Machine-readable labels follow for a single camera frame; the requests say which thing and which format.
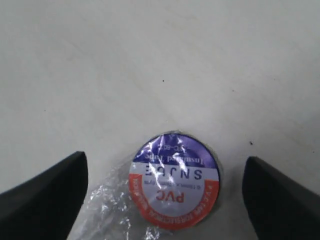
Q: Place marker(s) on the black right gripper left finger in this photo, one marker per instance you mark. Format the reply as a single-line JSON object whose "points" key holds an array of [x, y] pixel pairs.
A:
{"points": [[46, 206]]}

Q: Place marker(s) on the PVC insulating tape roll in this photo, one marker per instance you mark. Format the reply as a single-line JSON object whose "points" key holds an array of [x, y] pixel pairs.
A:
{"points": [[171, 183]]}

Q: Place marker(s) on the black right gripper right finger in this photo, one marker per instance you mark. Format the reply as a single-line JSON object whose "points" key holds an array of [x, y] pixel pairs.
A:
{"points": [[278, 207]]}

